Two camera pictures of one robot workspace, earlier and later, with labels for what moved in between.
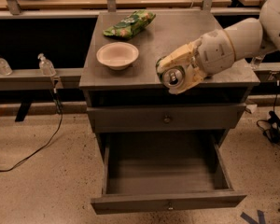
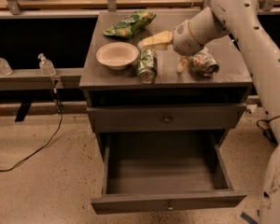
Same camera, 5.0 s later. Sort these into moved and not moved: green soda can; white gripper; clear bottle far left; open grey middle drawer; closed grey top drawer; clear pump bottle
Moved: white gripper; green soda can
Not moved: clear bottle far left; clear pump bottle; open grey middle drawer; closed grey top drawer
